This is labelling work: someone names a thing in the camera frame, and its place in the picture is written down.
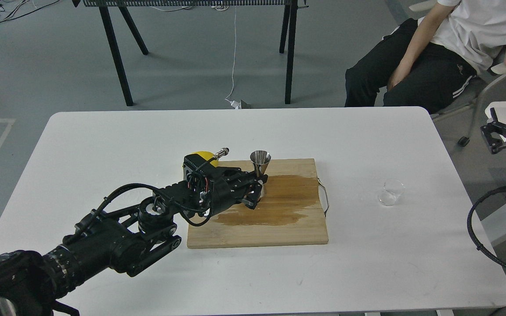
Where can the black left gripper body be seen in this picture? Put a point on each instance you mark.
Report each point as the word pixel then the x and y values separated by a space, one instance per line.
pixel 203 191

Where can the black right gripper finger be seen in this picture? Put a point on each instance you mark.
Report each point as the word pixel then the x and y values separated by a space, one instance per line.
pixel 494 133

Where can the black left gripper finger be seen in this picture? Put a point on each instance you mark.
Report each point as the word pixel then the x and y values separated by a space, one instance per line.
pixel 236 176
pixel 250 194

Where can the steel double jigger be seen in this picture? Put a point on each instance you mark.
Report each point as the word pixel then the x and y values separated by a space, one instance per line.
pixel 260 160

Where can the clear glass measuring cup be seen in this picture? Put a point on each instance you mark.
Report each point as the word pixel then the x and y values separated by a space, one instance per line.
pixel 391 192

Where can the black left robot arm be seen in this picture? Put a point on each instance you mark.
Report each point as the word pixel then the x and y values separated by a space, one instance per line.
pixel 131 229

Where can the yellow lemon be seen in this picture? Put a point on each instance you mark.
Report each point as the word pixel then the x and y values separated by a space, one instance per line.
pixel 208 157

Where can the wooden cutting board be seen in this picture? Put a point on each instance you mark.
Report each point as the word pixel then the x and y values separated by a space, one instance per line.
pixel 289 213

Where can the seated person in white shirt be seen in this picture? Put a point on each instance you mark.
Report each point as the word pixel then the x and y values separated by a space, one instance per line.
pixel 429 62

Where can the black metal table frame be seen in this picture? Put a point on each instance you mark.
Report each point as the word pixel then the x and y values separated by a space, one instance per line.
pixel 189 37

